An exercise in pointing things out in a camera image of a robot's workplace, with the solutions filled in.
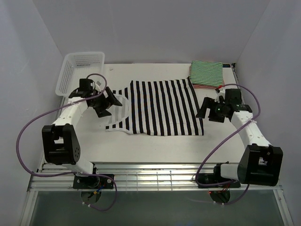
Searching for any red striped tank top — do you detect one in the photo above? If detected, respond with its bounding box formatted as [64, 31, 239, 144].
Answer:
[190, 78, 225, 89]

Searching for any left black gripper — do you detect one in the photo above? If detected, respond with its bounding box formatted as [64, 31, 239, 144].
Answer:
[90, 87, 122, 118]

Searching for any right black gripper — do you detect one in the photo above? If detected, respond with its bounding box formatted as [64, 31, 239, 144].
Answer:
[195, 97, 227, 123]

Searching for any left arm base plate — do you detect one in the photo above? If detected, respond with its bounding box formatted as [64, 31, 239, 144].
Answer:
[72, 174, 115, 189]

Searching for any white plastic basket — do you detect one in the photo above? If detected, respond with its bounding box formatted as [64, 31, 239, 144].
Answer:
[55, 51, 105, 98]

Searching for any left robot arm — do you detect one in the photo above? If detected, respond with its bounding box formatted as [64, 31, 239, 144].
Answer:
[42, 78, 122, 188]

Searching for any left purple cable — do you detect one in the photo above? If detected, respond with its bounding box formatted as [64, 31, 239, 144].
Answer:
[16, 73, 118, 211]

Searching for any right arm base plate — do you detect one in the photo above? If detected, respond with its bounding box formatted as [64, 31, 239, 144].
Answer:
[197, 173, 241, 188]

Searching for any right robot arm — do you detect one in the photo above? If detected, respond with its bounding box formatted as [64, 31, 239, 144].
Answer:
[195, 85, 283, 187]

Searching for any green striped tank top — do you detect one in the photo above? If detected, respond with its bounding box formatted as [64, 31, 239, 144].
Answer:
[189, 61, 224, 88]

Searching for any black white striped tank top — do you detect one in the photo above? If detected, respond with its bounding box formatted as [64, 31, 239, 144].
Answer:
[105, 78, 204, 136]

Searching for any aluminium rail frame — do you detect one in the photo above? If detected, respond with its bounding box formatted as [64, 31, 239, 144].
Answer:
[27, 63, 278, 193]

